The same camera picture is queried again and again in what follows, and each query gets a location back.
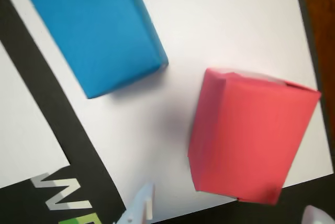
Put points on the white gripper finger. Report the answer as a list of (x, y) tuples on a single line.
[(137, 208), (319, 216)]

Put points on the red paper box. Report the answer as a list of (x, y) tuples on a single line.
[(248, 135)]

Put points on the blue paper box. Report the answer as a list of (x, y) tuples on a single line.
[(94, 30)]

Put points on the white paper sheet marked HOME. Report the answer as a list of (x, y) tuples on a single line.
[(209, 12)]

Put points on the white paper sheet marked 1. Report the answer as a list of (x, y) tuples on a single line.
[(21, 129)]

